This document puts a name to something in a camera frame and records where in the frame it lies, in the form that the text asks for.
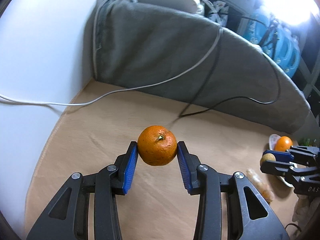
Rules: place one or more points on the blue detergent bottle right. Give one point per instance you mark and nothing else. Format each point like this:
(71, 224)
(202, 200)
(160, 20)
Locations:
(293, 62)

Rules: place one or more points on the grey sofa cushion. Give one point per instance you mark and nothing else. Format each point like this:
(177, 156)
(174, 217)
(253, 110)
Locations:
(185, 57)

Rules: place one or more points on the gloved hand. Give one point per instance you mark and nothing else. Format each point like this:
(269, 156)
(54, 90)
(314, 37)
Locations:
(304, 209)

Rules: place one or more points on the large orange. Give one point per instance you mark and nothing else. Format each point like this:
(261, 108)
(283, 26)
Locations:
(284, 143)

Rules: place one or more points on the plastic-wrapped orange bread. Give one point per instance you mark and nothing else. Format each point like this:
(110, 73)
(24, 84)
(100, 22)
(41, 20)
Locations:
(263, 188)

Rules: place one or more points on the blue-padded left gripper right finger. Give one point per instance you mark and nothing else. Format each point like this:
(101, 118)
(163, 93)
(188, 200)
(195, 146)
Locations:
(249, 216)

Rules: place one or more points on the mandarin orange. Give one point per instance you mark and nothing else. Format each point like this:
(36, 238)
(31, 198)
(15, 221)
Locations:
(157, 146)

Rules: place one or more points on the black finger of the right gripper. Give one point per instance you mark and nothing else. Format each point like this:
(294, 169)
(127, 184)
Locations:
(282, 169)

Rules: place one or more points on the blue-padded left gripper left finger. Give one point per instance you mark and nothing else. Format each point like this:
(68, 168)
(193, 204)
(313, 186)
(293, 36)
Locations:
(66, 215)

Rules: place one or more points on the blue detergent bottle middle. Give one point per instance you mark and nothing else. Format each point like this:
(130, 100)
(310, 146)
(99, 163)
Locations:
(280, 50)

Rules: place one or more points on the green snack package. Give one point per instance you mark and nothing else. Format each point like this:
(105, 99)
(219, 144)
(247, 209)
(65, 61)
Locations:
(307, 142)

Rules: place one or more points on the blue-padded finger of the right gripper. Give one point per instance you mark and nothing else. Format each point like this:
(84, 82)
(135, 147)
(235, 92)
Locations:
(281, 156)

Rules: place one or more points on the tan longan fruit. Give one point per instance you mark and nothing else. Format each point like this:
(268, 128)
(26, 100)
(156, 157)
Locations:
(266, 157)

